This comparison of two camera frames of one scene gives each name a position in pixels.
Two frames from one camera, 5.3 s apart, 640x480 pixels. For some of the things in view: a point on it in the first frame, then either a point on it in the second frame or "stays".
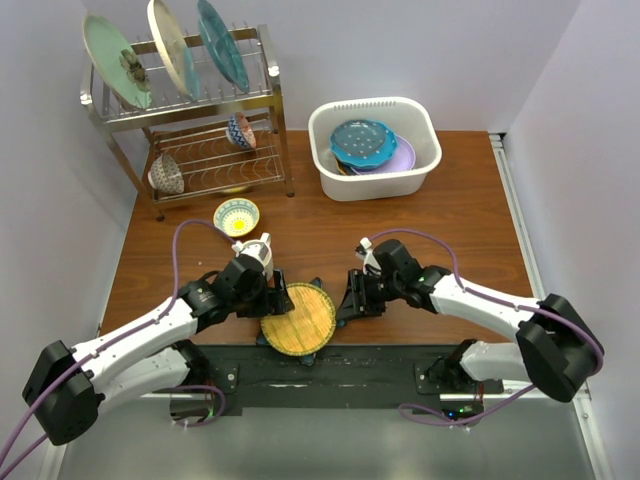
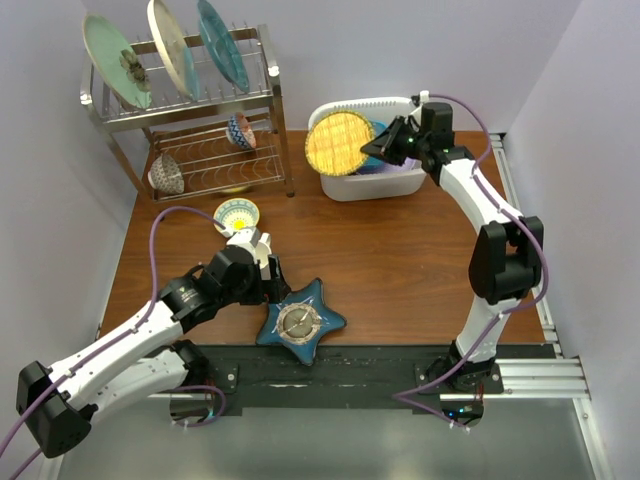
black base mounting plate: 349,377 stays
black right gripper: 354,305 -> 386,144
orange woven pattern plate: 307,328 -> 334,142
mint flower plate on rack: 118,61 stays
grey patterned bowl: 165,175 stays
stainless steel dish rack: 196,116 stays
